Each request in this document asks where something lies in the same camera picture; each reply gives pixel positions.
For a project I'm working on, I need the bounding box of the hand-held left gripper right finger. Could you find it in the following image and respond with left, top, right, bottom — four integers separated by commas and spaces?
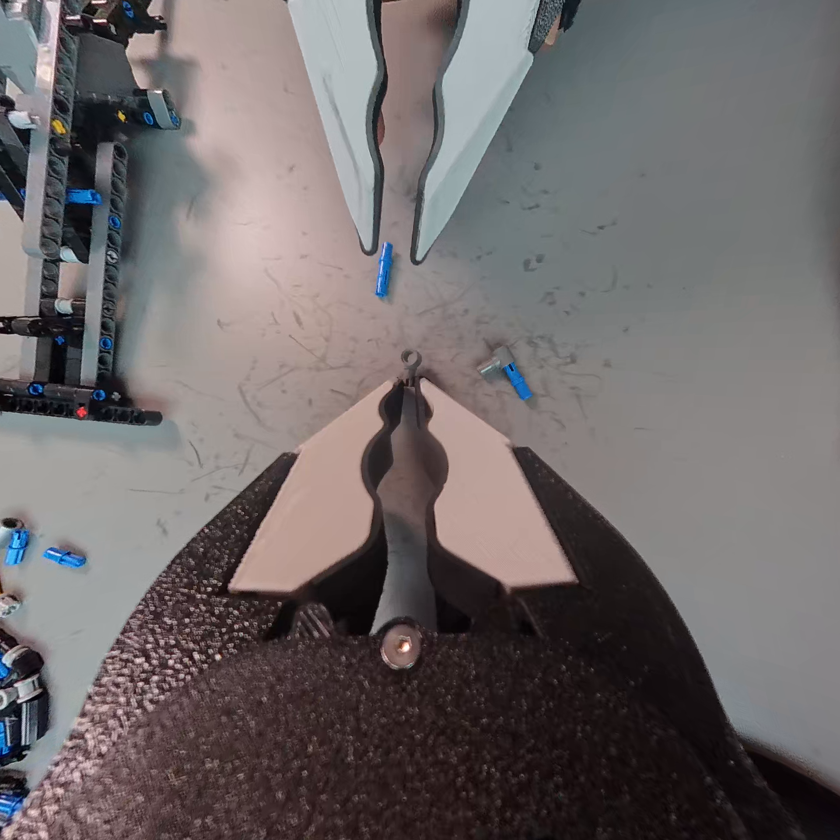
418, 378, 578, 594

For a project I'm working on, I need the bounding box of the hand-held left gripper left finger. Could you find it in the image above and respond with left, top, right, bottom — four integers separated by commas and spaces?
230, 378, 418, 598

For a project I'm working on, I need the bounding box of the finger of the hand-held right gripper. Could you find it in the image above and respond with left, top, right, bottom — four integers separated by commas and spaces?
410, 0, 543, 265
285, 0, 391, 257

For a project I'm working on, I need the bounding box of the grey toy brick chassis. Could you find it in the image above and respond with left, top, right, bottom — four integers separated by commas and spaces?
0, 0, 182, 427

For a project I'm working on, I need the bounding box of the pile of blue black pins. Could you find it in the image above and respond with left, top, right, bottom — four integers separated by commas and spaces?
0, 515, 88, 795

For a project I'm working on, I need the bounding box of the grey desk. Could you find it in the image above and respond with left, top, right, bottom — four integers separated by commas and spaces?
0, 0, 840, 788

